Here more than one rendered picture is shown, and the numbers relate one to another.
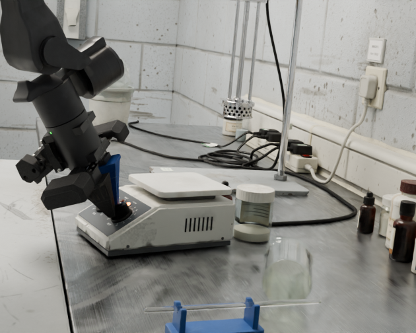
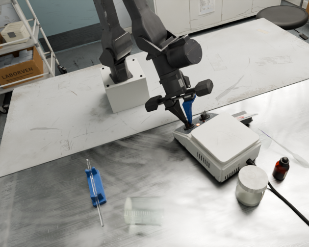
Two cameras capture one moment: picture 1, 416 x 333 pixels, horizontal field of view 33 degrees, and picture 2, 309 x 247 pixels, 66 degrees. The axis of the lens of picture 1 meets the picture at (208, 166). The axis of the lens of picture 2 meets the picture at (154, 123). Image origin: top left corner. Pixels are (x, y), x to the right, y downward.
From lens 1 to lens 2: 1.00 m
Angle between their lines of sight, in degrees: 87
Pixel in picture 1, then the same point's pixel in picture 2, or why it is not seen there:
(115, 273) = (155, 144)
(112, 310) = (116, 152)
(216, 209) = (211, 162)
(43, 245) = not seen: hidden behind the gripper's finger
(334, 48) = not seen: outside the picture
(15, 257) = (163, 111)
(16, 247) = not seen: hidden behind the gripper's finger
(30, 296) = (125, 127)
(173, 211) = (192, 144)
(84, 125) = (162, 81)
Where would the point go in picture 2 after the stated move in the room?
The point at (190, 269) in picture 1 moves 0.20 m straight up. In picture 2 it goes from (171, 170) to (162, 116)
